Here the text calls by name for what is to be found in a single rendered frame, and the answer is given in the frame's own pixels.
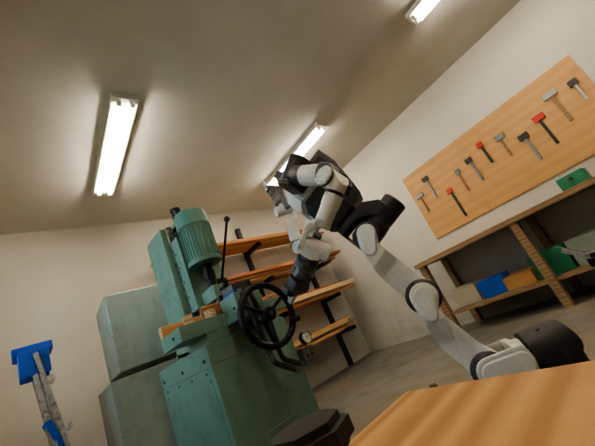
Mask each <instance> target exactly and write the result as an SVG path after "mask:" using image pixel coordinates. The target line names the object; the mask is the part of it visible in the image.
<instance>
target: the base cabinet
mask: <svg viewBox="0 0 595 446"><path fill-rule="evenodd" d="M281 349H282V351H283V354H284V355H285V356H286V357H289V358H295V359H298V360H300V359H299V356H298V353H297V351H296V348H295V346H294V343H293V341H292V339H291V340H290V341H289V342H288V343H287V344H286V345H285V346H284V347H282V348H281ZM296 366H298V367H300V371H299V373H296V372H292V371H289V370H286V369H281V368H280V367H276V366H274V365H273V364H272V362H271V360H270V359H269V356H268V355H267V352H266V350H264V349H261V348H260V347H256V348H254V349H252V350H248V351H246V352H244V353H242V354H240V355H238V356H235V357H233V358H230V359H228V360H226V361H223V362H221V363H219V364H217V365H214V366H212V367H210V368H208V369H205V370H204V371H202V372H200V373H197V374H195V375H193V376H191V377H189V378H188V379H186V380H184V381H181V382H179V383H177V384H174V385H173V386H171V387H169V388H166V389H164V390H163V391H164V395H165V399H166V405H167V409H168V412H169V415H170V419H171V422H172V426H173V430H174V436H175V440H176V442H177V446H270V445H271V444H272V441H273V439H274V435H275V434H277V433H279V432H280V431H282V430H283V429H284V428H285V427H287V426H288V425H290V424H291V423H293V422H294V421H295V420H297V419H300V418H303V417H304V416H306V415H309V414H311V413H314V412H316V411H319V410H320V408H319V406H318V404H317V402H316V399H315V397H314V394H313V391H312V389H311V386H310V384H309V381H308V379H307V377H306V374H305V370H304V368H303V367H302V366H299V365H296Z"/></svg>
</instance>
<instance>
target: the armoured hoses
mask: <svg viewBox="0 0 595 446"><path fill-rule="evenodd" d="M237 290H238V292H239V294H240V295H241V294H242V293H243V292H244V290H243V287H240V288H238V289H237ZM249 297H250V299H251V301H252V303H253V305H254V307H255V308H257V309H260V310H262V309H261V308H260V306H259V303H258V301H257V300H256V297H255V295H254V294H253V292H251V293H250V294H249ZM247 311H248V313H249V315H250V316H251V320H252V323H253V325H254V326H255V328H256V330H257V332H258V335H259V337H260V340H262V341H264V342H267V339H266V337H265V334H264V332H263V331H262V328H261V326H260V324H259V322H258V320H257V317H256V316H255V313H254V311H250V310H247ZM262 323H263V324H264V325H263V326H264V327H265V329H266V331H267V333H268V335H269V336H270V339H271V341H272V342H275V339H274V335H273V332H272V330H271V327H270V325H269V324H268V323H265V322H262ZM276 351H277V353H278V355H279V357H280V358H281V360H282V361H283V362H285V363H283V362H281V361H278V360H277V359H276V358H275V356H274V353H273V352H272V351H271V350H266V352H267V355H268V356H269V359H270V360H271V362H272V364H273V365H274V366H276V367H280V368H281V369H286V370H289V371H292V372H296V373H299V371H300V367H298V366H296V365H299V366H302V367H304V366H305V361H302V360H298V359H295V358H289V357H286V356H285V355H284V354H283V351H282V349H278V350H276ZM287 363H288V364H287ZM290 364H291V365H290Z"/></svg>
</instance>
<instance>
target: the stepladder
mask: <svg viewBox="0 0 595 446"><path fill-rule="evenodd" d="M52 348H53V343H52V340H48V341H44V342H39V343H35V344H31V345H28V346H25V347H21V348H17V349H14V350H11V360H12V365H17V367H18V374H19V384H20V385H23V384H27V383H29V382H32V384H33V387H34V391H35V396H36V400H37V403H38V406H39V410H40V413H41V416H42V422H43V426H42V429H43V430H44V432H45V434H46V435H47V438H48V442H49V445H50V446H72V444H71V442H70V439H69V437H68V434H67V430H69V429H71V428H72V427H73V422H69V423H67V424H65V425H64V422H63V420H62V417H61V414H60V412H59V409H58V405H57V402H56V400H55V397H54V395H53V392H52V389H51V387H50V384H53V383H54V381H55V379H56V377H55V373H54V374H51V375H50V371H51V369H52V368H51V362H50V354H51V351H52Z"/></svg>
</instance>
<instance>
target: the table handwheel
mask: <svg viewBox="0 0 595 446"><path fill-rule="evenodd" d="M259 288H266V289H269V290H272V291H274V292H275V293H276V294H277V295H278V296H279V297H278V299H277V300H276V301H275V303H274V304H273V305H272V306H268V307H266V308H265V309H263V310H260V309H257V308H254V307H251V306H249V305H247V304H245V302H246V299H247V297H248V296H249V294H250V293H251V292H252V291H254V290H256V289H259ZM281 300H283V302H284V303H285V304H286V306H287V309H288V311H289V315H290V320H291V319H292V318H293V317H295V316H296V314H295V310H294V307H293V305H292V304H289V303H288V302H287V301H288V296H286V295H284V294H283V293H282V290H281V289H280V288H278V287H276V286H275V285H274V284H271V283H268V282H257V283H254V284H252V285H250V286H249V287H248V288H247V289H246V290H245V291H244V292H243V293H242V294H241V296H240V299H239V302H238V306H237V316H238V321H239V324H240V327H241V329H242V330H243V333H244V334H245V336H246V337H247V338H248V339H249V340H250V341H251V342H252V343H253V344H255V345H256V346H258V347H260V348H261V349H264V350H278V349H280V348H282V347H284V346H285V345H286V344H287V343H288V342H289V341H290V340H291V338H292V336H293V335H294V332H295V328H296V322H294V323H290V327H289V330H288V333H287V334H286V335H285V336H284V338H282V339H281V340H280V341H279V338H278V336H277V333H276V331H275V328H274V323H273V320H274V319H275V318H276V310H275V307H276V306H277V304H278V303H280V301H281ZM244 309H247V310H250V311H255V312H256V313H259V315H258V316H257V320H258V322H259V324H261V323H262V322H265V323H269V325H270V327H271V330H272V332H273V335H274V339H275V342H264V341H262V340H260V339H259V338H258V337H257V336H256V335H255V334H254V333H253V332H252V331H251V329H252V328H254V327H255V326H254V325H253V323H252V320H249V321H248V322H246V319H245V316H244Z"/></svg>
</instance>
